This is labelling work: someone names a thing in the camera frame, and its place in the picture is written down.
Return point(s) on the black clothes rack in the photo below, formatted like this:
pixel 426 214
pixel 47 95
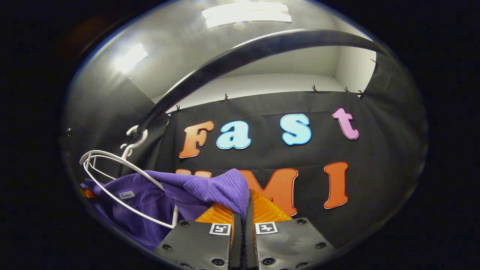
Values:
pixel 262 45

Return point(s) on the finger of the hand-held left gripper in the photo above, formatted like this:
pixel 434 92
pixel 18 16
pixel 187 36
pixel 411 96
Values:
pixel 88 194

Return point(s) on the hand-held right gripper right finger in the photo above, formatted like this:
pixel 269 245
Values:
pixel 249 243

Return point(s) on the large ceiling light panel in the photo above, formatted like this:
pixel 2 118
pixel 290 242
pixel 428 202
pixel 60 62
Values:
pixel 245 13

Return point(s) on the black backdrop cloth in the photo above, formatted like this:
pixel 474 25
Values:
pixel 375 180

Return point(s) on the small ceiling light panel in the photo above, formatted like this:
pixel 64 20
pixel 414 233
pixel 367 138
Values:
pixel 130 58

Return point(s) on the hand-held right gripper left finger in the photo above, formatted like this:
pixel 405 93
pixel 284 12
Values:
pixel 236 243

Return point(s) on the white plastic hanger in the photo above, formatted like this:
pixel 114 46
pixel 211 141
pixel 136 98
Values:
pixel 175 216
pixel 124 146

